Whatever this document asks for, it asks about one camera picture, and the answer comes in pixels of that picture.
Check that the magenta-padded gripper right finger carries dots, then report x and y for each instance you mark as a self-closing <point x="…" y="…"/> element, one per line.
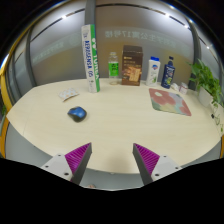
<point x="147" y="160"/>

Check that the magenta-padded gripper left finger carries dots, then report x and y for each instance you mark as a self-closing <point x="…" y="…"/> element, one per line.
<point x="77" y="159"/>

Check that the blue and black computer mouse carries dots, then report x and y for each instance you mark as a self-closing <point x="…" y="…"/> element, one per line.
<point x="77" y="114"/>

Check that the pastel floral mouse pad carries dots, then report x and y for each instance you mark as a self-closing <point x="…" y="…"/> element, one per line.
<point x="169" y="101"/>

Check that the small patterned tissue packet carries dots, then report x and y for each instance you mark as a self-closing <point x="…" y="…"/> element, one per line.
<point x="68" y="94"/>

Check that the small black table socket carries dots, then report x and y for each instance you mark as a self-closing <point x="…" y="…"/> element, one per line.
<point x="212" y="116"/>

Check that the small white jar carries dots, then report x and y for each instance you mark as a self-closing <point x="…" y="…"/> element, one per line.
<point x="183" y="88"/>

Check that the dark blue shampoo bottle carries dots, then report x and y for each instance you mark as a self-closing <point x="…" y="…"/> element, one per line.
<point x="168" y="75"/>

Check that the white bottle with blue cap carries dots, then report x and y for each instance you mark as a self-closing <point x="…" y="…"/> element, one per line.
<point x="153" y="72"/>

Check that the brown cardboard box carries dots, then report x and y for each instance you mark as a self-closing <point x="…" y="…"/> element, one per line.
<point x="132" y="66"/>

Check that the clear bottle with green label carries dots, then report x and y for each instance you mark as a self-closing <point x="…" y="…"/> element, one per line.
<point x="113" y="69"/>

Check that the green potted plant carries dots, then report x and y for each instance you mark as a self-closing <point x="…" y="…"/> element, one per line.
<point x="205" y="81"/>

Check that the white green shuttlecock tube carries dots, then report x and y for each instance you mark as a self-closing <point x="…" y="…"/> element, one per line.
<point x="91" y="60"/>

